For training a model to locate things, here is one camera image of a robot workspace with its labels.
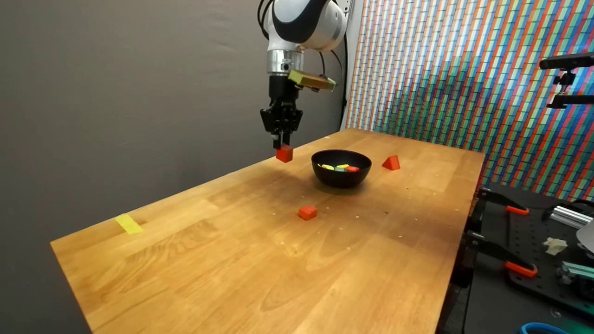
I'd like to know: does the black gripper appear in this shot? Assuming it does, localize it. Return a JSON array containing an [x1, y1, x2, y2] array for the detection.
[[259, 77, 302, 151]]

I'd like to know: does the black bowl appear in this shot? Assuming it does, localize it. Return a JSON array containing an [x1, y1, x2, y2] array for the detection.
[[311, 149, 371, 190]]

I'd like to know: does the small red cube block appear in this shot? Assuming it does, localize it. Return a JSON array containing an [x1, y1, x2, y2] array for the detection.
[[296, 205, 317, 221]]

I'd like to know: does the red triangular prism block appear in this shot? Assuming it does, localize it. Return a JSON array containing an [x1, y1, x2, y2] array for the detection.
[[382, 156, 400, 171]]

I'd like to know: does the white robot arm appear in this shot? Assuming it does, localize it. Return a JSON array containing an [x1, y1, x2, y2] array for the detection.
[[256, 0, 347, 149]]

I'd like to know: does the yellow tape strip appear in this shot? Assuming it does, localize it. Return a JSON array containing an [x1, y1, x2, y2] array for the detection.
[[115, 216, 142, 236]]

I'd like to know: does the black perforated tool board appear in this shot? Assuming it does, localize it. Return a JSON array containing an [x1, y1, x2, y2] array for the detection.
[[467, 188, 594, 323]]

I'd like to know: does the wrist camera on wooden mount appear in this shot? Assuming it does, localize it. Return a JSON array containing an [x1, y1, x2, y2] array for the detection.
[[287, 71, 335, 91]]

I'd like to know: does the orange handled clamp upper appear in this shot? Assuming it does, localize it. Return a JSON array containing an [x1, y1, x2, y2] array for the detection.
[[480, 190, 530, 218]]

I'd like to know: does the orange handled clamp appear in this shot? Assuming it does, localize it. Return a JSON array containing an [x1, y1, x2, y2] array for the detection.
[[465, 232, 538, 279], [480, 190, 530, 218]]

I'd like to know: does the orange handled clamp lower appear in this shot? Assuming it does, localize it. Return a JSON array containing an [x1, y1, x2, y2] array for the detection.
[[465, 232, 538, 279]]

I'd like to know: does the blue handled tool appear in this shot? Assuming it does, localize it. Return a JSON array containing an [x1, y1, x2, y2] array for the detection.
[[517, 323, 567, 334]]

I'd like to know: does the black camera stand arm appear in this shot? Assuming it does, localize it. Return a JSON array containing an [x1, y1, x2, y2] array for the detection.
[[538, 52, 594, 110]]

